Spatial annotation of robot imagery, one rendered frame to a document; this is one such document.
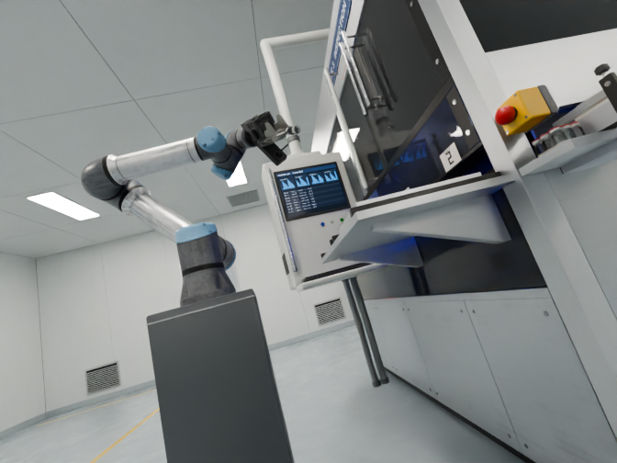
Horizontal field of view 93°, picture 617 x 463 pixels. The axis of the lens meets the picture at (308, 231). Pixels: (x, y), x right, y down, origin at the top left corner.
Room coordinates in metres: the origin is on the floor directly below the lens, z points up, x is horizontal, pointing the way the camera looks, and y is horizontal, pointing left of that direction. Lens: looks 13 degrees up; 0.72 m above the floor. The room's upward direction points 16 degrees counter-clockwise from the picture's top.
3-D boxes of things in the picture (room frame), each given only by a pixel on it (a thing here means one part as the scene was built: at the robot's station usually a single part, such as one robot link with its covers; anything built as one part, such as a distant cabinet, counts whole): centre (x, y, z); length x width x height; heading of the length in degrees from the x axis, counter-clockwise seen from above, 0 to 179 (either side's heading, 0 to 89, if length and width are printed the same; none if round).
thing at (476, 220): (0.76, -0.33, 0.80); 0.34 x 0.03 x 0.13; 98
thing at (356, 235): (1.01, -0.30, 0.87); 0.70 x 0.48 x 0.02; 8
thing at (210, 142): (0.83, 0.42, 1.27); 0.49 x 0.11 x 0.12; 92
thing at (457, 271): (1.72, -0.37, 0.73); 1.98 x 0.01 x 0.25; 8
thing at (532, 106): (0.62, -0.55, 1.00); 0.08 x 0.07 x 0.07; 98
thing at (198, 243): (0.83, 0.32, 0.96); 0.13 x 0.12 x 0.14; 2
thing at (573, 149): (0.61, -0.59, 0.87); 0.14 x 0.13 x 0.02; 98
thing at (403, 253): (1.26, -0.26, 0.80); 0.34 x 0.03 x 0.13; 98
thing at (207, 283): (0.82, 0.32, 0.84); 0.15 x 0.15 x 0.10
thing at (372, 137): (1.40, -0.43, 1.51); 0.47 x 0.01 x 0.59; 8
